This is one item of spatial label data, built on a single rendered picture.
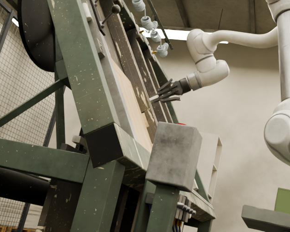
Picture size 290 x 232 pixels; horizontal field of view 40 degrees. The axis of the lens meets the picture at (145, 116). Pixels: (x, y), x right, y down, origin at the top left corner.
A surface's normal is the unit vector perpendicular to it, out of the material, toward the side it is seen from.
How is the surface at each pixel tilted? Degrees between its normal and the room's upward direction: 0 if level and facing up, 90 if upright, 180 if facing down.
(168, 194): 90
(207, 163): 90
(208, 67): 100
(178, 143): 90
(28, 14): 90
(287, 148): 145
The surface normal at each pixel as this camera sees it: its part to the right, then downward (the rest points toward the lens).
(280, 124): -0.78, -0.26
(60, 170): -0.29, -0.32
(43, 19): 0.93, 0.14
